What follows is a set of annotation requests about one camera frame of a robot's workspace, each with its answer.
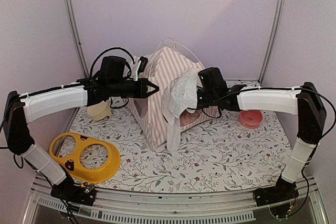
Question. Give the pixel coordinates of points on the cream cat-ear pet bowl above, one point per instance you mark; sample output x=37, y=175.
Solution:
x=99, y=111

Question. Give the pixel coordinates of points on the white flexible tent pole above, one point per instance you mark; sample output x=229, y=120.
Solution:
x=162, y=45

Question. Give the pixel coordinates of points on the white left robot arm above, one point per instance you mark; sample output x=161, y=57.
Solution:
x=22, y=110

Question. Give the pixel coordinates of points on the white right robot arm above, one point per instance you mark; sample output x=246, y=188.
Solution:
x=301, y=104

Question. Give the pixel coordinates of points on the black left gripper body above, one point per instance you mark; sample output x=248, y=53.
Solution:
x=118, y=89

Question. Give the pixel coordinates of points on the right aluminium frame post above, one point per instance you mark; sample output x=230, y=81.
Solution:
x=271, y=41

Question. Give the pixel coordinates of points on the striped pet tent fabric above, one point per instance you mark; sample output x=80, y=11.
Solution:
x=159, y=115

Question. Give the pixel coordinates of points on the yellow double bowl holder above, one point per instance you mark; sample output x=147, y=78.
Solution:
x=85, y=158

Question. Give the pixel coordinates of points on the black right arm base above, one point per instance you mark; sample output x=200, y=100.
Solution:
x=281, y=191

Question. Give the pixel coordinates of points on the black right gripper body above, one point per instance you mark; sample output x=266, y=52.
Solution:
x=208, y=99

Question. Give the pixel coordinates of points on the aluminium frame post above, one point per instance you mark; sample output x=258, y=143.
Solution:
x=76, y=38
x=271, y=41

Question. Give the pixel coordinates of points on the pink gingham cushion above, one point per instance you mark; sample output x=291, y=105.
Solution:
x=190, y=118

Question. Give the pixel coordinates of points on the pink cat-ear pet bowl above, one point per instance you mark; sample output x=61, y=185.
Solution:
x=250, y=119

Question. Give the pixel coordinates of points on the left aluminium frame post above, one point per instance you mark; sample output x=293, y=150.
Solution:
x=76, y=38

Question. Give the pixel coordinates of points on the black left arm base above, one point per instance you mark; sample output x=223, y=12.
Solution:
x=68, y=191

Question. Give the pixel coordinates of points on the front aluminium rail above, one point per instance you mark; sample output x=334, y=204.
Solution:
x=236, y=206

